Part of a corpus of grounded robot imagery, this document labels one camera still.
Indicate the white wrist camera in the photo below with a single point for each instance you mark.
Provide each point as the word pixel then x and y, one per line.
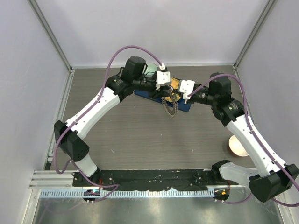
pixel 163 77
pixel 186 88

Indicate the dark blue tray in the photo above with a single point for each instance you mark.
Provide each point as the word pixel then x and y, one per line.
pixel 181 106

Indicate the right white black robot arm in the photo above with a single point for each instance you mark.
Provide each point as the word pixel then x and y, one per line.
pixel 271 175

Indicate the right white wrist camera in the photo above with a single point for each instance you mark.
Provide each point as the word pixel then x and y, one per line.
pixel 186 88

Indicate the light green ceramic bowl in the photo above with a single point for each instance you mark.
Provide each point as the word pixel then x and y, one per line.
pixel 150 69

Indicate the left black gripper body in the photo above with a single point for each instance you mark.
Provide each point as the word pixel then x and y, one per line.
pixel 150 87

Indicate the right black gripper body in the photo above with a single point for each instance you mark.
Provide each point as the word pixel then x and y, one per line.
pixel 198 96

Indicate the slotted white cable duct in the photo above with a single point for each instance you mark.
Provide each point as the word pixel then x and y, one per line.
pixel 91 193

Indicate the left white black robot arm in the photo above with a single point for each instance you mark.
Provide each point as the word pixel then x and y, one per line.
pixel 135 75

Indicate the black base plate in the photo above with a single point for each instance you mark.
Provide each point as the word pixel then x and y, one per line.
pixel 158 180

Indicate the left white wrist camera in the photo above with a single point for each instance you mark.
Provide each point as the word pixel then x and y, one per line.
pixel 163 77

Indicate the yellow woven bamboo mat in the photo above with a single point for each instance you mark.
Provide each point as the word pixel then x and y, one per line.
pixel 174 89

